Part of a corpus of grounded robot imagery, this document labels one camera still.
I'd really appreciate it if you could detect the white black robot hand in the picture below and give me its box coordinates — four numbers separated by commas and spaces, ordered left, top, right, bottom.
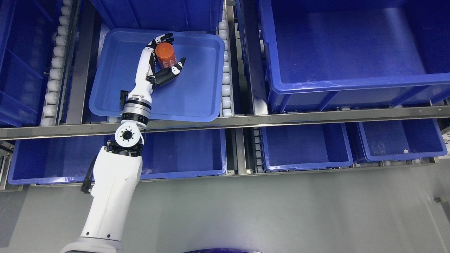
127, 32, 186, 104

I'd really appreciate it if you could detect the orange capacitor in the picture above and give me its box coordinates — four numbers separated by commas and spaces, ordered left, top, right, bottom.
155, 42, 177, 69

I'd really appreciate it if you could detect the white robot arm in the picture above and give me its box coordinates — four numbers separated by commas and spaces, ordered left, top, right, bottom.
62, 100, 152, 253

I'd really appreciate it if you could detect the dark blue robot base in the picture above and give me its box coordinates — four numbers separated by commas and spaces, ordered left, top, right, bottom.
186, 248, 260, 253

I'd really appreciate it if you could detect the metal shelf rack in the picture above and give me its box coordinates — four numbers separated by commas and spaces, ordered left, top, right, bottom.
0, 0, 450, 192

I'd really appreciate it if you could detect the blue shallow tray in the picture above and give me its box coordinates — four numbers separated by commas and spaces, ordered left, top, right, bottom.
89, 28, 225, 122

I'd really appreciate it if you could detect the blue bin lower middle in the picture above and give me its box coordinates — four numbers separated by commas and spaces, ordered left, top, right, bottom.
140, 129, 227, 180

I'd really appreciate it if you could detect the blue bin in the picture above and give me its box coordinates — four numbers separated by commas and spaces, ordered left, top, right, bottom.
258, 0, 450, 113
7, 136, 109, 185
0, 0, 61, 128
92, 0, 224, 32
346, 119, 448, 163
260, 123, 354, 172
140, 129, 227, 180

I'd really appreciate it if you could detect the blue bin lower far left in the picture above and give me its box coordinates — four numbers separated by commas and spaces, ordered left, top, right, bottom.
7, 136, 109, 185

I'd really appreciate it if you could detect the blue bin upper middle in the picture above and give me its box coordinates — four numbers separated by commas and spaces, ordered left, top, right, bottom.
92, 0, 224, 32

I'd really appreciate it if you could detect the blue bin upper left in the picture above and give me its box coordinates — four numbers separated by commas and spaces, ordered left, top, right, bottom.
0, 0, 61, 128

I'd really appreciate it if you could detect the blue bin upper right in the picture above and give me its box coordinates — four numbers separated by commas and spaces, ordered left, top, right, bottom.
258, 0, 450, 113

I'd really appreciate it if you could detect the blue bin lower far right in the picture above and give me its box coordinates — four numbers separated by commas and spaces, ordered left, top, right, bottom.
346, 119, 448, 163

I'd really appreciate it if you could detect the grey caster leg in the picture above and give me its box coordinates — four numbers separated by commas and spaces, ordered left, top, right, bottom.
434, 194, 450, 208

